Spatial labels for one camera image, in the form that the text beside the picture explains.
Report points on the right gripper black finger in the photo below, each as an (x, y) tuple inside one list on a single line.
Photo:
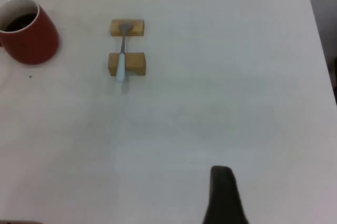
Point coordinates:
[(223, 200)]

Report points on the red ceramic mug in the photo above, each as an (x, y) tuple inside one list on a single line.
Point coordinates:
[(34, 45)]

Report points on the arched wooden block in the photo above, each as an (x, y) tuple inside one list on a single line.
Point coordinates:
[(137, 62)]

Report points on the flat wooden block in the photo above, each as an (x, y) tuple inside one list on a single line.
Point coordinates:
[(137, 28)]

